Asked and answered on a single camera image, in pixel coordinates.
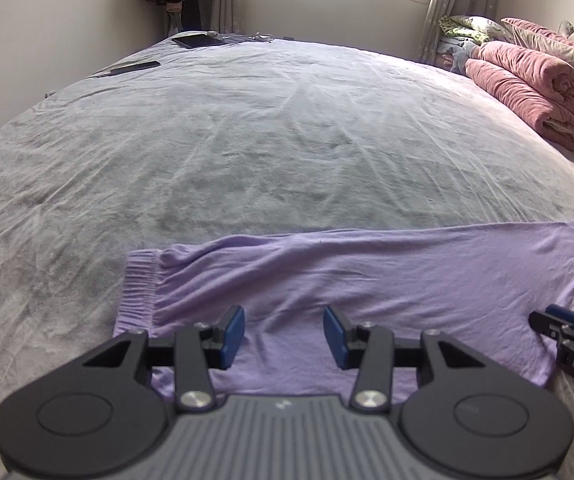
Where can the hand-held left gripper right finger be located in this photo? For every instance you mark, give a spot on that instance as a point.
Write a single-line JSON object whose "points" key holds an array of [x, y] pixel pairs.
{"points": [[334, 332]]}

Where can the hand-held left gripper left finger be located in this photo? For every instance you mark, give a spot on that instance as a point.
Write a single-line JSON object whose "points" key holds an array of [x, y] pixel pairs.
{"points": [[232, 332]]}

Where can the purple pants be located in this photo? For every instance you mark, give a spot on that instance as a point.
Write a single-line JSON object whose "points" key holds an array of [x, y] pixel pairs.
{"points": [[367, 275]]}

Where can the grey bed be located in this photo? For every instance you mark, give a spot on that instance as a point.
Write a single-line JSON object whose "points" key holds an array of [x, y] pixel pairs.
{"points": [[217, 135]]}

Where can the pink folded quilt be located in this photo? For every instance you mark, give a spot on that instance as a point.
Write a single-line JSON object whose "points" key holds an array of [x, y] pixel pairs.
{"points": [[527, 85]]}

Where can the pink pillow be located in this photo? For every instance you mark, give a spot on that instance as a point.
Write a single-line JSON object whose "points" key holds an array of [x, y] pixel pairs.
{"points": [[542, 35]]}

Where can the black phone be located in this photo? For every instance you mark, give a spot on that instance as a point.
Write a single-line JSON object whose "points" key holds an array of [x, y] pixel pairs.
{"points": [[134, 67]]}

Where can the grey blue cloth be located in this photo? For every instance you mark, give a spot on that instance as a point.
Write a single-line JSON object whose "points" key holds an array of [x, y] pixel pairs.
{"points": [[454, 55]]}

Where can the tablet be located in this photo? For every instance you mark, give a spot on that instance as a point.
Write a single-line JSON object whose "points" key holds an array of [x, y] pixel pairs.
{"points": [[197, 41]]}

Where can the green floral pillow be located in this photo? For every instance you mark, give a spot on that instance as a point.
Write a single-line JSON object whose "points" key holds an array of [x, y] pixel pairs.
{"points": [[472, 27]]}

